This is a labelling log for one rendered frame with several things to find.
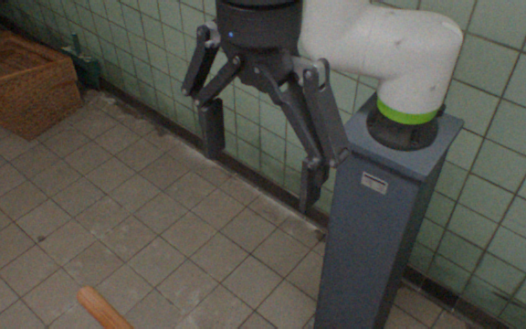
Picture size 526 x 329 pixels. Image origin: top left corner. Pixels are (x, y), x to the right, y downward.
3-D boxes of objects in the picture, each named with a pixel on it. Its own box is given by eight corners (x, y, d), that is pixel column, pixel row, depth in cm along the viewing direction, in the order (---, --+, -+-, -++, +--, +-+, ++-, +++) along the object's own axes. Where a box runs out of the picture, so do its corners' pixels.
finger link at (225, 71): (243, 66, 45) (234, 52, 44) (193, 111, 53) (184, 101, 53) (269, 49, 47) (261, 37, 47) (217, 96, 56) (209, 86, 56)
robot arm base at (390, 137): (405, 74, 118) (410, 52, 114) (466, 96, 112) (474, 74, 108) (352, 132, 103) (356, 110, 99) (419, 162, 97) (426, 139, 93)
